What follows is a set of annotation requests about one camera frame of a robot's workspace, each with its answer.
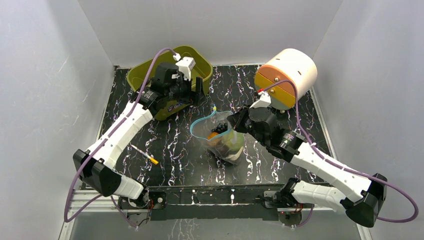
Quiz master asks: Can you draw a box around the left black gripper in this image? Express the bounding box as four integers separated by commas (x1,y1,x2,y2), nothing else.
166,73,206,107

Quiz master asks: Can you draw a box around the green cabbage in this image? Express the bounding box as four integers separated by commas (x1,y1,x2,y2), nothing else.
221,129,244,155

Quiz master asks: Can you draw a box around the clear zip top bag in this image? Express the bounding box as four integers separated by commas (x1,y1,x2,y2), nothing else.
189,106,245,165

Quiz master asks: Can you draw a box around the white mushroom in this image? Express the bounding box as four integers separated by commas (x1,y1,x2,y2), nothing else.
226,148,244,165

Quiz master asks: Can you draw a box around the orange fruit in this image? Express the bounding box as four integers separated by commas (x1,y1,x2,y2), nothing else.
207,132,221,147

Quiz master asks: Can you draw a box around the black grape bunch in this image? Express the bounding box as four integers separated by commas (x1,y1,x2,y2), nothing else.
211,122,228,134

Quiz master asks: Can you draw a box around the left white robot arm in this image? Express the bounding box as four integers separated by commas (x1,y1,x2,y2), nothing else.
73,57,206,208

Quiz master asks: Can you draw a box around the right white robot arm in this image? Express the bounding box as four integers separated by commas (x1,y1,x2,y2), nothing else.
226,106,387,228

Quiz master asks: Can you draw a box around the round drawer cabinet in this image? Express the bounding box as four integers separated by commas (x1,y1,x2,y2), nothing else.
254,48,318,111

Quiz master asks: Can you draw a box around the yellow capped marker pen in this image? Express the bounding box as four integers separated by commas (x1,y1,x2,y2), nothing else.
130,144,159,165

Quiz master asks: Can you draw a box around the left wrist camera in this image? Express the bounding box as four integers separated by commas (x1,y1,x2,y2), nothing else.
172,53,196,81

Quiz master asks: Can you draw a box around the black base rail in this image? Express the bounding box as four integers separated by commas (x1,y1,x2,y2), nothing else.
149,184,312,221

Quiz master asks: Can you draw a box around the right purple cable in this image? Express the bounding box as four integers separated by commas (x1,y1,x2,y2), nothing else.
257,79,419,228

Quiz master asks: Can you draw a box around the purple cable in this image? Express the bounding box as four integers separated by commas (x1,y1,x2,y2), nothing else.
257,79,419,228
63,47,181,229

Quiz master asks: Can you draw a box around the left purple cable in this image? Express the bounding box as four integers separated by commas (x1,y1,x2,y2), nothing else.
63,47,181,229

